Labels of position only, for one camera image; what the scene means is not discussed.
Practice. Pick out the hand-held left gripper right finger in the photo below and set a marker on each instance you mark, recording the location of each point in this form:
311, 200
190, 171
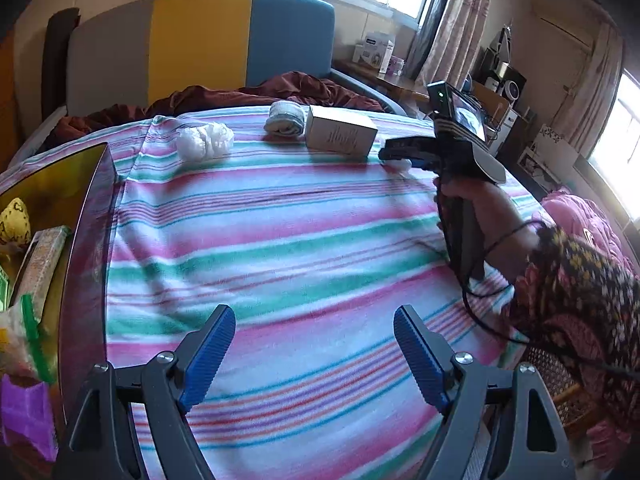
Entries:
417, 355

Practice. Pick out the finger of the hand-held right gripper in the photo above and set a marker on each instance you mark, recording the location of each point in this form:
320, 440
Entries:
400, 149
426, 165

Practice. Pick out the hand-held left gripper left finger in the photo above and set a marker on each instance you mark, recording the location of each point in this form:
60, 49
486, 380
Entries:
210, 355

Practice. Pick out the small white wad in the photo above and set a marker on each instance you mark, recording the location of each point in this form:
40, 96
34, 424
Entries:
406, 163

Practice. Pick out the dark red storage box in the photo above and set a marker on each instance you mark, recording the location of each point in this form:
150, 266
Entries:
85, 260

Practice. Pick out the purple cloth piece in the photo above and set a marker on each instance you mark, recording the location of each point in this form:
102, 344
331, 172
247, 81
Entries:
25, 415

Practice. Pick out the silver snack bar packet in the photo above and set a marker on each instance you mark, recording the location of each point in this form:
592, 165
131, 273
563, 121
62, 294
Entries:
40, 260

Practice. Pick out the yellow knitted sock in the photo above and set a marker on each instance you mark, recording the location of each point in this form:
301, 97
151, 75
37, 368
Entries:
14, 220

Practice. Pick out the person's right forearm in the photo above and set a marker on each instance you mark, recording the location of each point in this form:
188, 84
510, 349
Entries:
575, 300

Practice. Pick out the person's right hand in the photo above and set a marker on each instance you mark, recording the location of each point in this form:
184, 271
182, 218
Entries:
492, 220

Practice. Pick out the beige cardboard box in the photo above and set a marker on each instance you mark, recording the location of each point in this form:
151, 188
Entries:
340, 132

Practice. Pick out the wooden desk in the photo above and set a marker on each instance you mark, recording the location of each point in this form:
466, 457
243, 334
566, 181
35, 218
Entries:
385, 85

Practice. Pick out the pink jar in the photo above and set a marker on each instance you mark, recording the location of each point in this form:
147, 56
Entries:
397, 66

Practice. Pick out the silver stereo set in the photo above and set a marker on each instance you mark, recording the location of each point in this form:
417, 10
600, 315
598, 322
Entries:
507, 82

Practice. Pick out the white appliance carton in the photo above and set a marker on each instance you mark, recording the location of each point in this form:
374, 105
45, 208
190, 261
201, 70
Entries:
372, 52

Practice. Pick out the rolled grey white sock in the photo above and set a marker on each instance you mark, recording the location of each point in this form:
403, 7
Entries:
286, 119

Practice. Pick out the pink jacket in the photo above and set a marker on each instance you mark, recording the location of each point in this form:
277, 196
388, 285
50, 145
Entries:
580, 220

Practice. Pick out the maroon duvet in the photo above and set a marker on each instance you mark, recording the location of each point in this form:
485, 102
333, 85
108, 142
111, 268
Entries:
280, 92

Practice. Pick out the striped pink curtain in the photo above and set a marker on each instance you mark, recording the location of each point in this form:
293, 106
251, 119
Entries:
450, 25

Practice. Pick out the striped blanket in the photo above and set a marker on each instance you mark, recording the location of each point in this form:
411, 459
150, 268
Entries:
280, 240

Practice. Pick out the wicker chair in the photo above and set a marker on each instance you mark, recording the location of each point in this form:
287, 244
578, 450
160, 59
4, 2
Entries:
555, 385

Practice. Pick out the side window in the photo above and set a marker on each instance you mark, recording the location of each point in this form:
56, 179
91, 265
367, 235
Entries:
622, 145

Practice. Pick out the white cotton wad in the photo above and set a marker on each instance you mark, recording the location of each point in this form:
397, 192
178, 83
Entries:
207, 141

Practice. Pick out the grey yellow blue headboard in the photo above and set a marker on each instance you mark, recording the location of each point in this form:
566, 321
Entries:
200, 40

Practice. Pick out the dark brown hanging cloth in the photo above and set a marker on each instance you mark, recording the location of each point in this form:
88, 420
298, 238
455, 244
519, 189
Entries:
59, 60

